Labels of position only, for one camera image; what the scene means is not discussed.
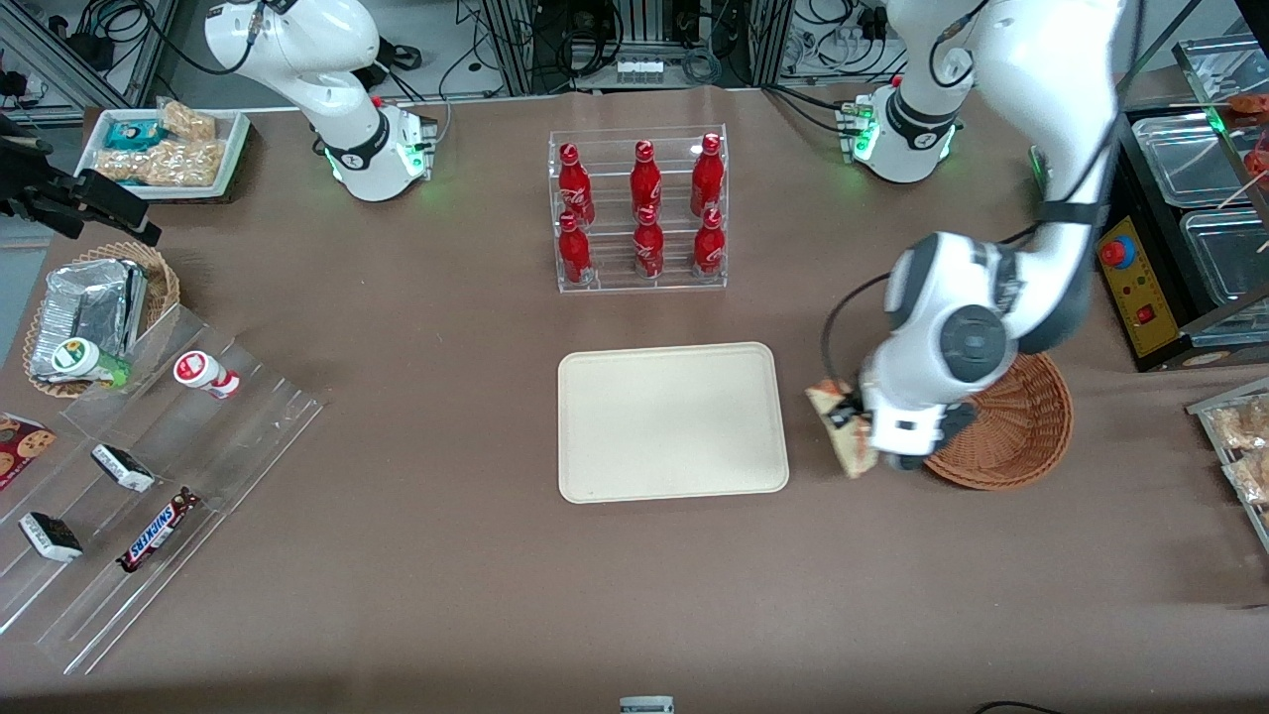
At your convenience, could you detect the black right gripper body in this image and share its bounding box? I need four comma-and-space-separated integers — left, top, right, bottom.
0, 139, 95, 239

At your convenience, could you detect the triangular packaged sandwich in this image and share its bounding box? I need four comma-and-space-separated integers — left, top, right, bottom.
805, 380, 880, 480

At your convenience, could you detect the light tan wicker basket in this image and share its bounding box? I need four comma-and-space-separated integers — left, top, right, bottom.
22, 241, 181, 400

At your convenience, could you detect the white rectangular snack tray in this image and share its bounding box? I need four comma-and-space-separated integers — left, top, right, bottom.
77, 107, 251, 199

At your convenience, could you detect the beige plastic tray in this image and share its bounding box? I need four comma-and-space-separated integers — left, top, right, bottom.
557, 342, 791, 505

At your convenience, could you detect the brown round wicker basket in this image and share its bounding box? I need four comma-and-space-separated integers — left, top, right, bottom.
917, 350, 1075, 492

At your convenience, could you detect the large clear peanut snack bag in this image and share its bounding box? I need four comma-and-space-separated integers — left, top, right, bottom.
97, 139, 227, 187

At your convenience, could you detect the teal snack packet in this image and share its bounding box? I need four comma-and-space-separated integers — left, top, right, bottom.
104, 119, 166, 152

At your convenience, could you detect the foil wrapped package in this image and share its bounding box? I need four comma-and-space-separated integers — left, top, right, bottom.
121, 263, 151, 358
30, 260, 135, 383

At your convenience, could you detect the small clear peanut snack bag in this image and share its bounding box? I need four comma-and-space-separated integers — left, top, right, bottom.
159, 99, 217, 142

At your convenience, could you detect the green yogurt bottle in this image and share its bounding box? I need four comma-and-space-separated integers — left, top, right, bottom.
52, 337, 132, 390

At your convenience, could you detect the red capped yogurt bottle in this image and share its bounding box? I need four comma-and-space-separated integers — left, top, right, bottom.
173, 351, 241, 400

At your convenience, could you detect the red cola bottle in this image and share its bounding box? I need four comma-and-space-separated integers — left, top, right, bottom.
558, 142, 596, 227
633, 205, 665, 280
693, 207, 726, 278
631, 140, 663, 219
558, 212, 594, 286
691, 133, 725, 217

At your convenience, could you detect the black and white snack bar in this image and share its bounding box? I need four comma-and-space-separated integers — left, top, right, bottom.
18, 512, 84, 563
91, 443, 157, 494

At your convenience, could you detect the clear acrylic stepped display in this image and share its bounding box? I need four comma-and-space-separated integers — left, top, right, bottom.
0, 302, 328, 675

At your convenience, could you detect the red cookie box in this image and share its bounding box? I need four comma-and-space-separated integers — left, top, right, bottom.
0, 415, 56, 492

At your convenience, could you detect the clear acrylic bottle rack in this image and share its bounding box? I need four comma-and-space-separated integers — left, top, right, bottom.
548, 124, 730, 294

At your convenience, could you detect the Snickers chocolate bar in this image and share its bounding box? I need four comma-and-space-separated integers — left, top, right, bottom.
117, 488, 201, 574

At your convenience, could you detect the black yellow control box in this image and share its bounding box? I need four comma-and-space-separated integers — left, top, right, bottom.
1096, 213, 1208, 373

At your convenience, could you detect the clear bag of pastries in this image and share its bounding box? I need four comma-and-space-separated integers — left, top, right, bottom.
1214, 397, 1269, 452
1224, 451, 1269, 507

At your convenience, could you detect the clear plastic container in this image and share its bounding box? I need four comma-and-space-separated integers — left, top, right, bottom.
1180, 208, 1269, 308
1130, 112, 1252, 209

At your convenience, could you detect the brown table cover sheet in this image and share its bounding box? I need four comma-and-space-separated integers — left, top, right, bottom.
0, 84, 1269, 714

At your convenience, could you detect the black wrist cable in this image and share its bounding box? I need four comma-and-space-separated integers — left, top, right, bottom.
820, 272, 898, 393

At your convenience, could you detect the aluminium frame profile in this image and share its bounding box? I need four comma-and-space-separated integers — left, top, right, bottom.
0, 0, 179, 112

